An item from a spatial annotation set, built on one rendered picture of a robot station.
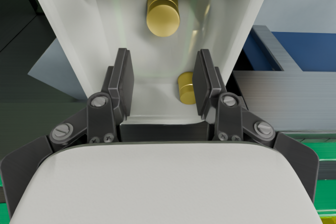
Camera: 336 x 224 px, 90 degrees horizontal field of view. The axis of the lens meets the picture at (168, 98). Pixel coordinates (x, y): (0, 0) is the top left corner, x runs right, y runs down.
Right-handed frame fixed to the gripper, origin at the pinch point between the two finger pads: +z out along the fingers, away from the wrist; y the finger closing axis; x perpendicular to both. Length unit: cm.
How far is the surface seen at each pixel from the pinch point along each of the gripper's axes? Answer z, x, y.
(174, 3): 9.8, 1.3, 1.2
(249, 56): 20.9, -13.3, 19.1
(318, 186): -4.3, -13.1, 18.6
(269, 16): 31.7, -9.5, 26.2
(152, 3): 9.3, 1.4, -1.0
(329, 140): 1.7, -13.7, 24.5
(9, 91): 35, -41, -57
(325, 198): -5.6, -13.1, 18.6
